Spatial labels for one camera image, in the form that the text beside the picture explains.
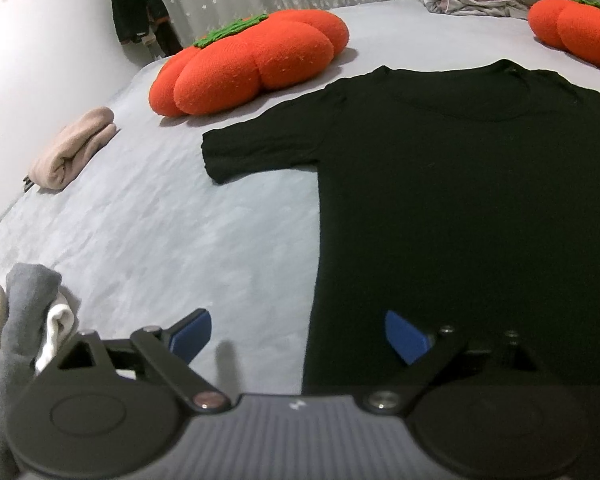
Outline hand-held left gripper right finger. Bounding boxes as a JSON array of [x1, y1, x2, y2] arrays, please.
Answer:
[[365, 310, 548, 415]]

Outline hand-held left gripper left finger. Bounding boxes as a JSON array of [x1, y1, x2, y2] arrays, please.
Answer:
[[55, 308, 232, 415]]

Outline black t-shirt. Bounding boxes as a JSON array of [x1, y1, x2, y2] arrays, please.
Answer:
[[201, 59, 600, 396]]

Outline white cloth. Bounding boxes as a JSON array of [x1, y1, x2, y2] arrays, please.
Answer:
[[34, 304, 76, 373]]

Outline grey garment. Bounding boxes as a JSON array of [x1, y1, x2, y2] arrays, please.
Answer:
[[0, 262, 81, 480]]

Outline pink folded garment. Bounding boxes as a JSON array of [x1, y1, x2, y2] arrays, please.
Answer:
[[30, 106, 117, 191]]

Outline large orange pumpkin cushion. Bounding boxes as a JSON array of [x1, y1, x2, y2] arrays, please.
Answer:
[[149, 9, 351, 117]]

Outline black hanging garment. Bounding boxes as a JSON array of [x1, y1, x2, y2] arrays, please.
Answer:
[[111, 0, 183, 57]]

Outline small orange pumpkin cushion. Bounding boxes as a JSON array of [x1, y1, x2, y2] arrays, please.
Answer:
[[527, 0, 600, 76]]

